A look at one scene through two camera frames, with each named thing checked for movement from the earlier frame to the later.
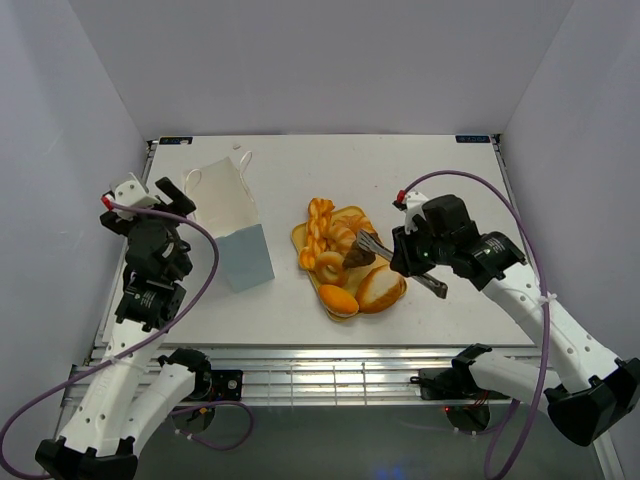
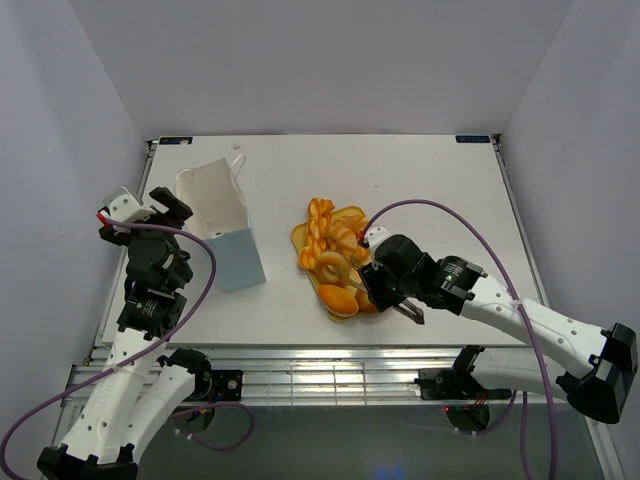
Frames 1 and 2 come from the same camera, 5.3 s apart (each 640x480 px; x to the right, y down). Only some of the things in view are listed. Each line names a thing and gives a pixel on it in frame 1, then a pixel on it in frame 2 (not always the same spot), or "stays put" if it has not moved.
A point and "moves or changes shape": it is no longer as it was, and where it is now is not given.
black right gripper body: [419, 251] -> [384, 290]
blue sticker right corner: [472, 139] stays put
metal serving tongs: [439, 288] moves or changes shape
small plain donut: [331, 268] stays put
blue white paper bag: [225, 209] moves or changes shape
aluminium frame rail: [313, 375] stays put
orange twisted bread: [320, 210] stays put
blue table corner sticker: [174, 140] stays put
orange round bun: [336, 300] stays put
